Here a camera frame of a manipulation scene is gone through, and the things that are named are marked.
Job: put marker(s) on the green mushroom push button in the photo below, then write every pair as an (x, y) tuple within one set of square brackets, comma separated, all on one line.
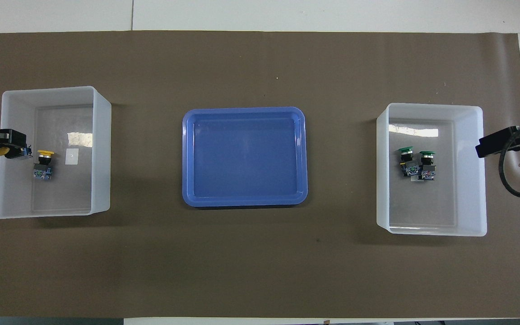
[(408, 163), (427, 169)]

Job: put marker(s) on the translucent white plastic box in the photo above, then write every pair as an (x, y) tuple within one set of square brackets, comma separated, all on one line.
[(467, 180), (102, 158)]

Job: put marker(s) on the white label sticker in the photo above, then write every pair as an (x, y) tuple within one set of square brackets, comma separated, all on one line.
[(72, 156)]

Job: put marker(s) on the blue plastic tray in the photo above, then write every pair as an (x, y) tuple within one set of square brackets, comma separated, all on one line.
[(242, 153)]

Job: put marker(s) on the brown paper table mat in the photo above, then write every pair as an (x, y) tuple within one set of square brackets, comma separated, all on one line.
[(260, 262)]

